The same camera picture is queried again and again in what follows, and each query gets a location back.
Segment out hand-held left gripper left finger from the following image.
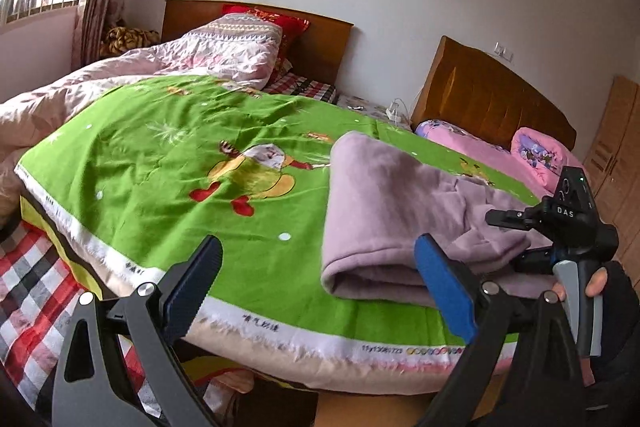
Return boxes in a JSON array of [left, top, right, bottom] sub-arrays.
[[52, 234, 223, 427]]

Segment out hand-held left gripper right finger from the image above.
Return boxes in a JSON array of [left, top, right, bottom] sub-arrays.
[[414, 233, 596, 427]]

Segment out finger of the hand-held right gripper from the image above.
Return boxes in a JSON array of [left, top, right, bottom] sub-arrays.
[[515, 248, 557, 275], [485, 205, 551, 233]]

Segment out lilac pants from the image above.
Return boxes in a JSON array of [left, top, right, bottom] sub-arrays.
[[320, 131, 558, 308]]

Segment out person's right hand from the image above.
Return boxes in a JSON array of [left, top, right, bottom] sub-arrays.
[[585, 261, 640, 358]]

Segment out pink cartoon pillow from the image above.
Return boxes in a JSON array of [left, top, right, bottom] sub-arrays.
[[511, 127, 586, 194]]

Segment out light wooden wardrobe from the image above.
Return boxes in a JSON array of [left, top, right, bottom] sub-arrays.
[[582, 76, 640, 268]]

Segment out large padded wooden headboard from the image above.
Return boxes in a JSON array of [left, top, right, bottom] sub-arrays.
[[411, 36, 578, 152]]

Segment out cardboard box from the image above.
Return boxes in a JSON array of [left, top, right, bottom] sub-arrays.
[[315, 372, 506, 427]]

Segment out green printed cloth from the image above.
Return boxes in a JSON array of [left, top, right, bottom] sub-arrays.
[[14, 74, 543, 365]]

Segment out nightstand with floral cover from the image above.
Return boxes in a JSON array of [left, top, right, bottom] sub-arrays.
[[336, 93, 413, 132]]

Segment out small plain wooden headboard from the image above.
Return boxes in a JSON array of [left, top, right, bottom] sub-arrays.
[[162, 0, 355, 85]]

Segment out tiger plush toy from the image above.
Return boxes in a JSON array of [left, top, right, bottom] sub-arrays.
[[100, 26, 161, 58]]

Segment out red pillow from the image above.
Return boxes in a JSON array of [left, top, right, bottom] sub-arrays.
[[221, 4, 311, 62]]

